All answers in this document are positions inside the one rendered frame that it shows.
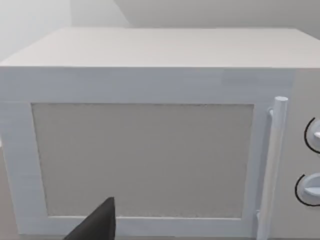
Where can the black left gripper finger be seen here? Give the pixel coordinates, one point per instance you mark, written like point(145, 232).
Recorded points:
point(100, 222)

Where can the pale microwave door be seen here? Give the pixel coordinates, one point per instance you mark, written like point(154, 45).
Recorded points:
point(142, 160)

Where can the pale microwave oven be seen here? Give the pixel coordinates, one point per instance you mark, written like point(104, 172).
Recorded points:
point(160, 50)

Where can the pale microwave knob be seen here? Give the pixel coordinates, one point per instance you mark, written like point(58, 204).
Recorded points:
point(314, 135)
point(310, 187)

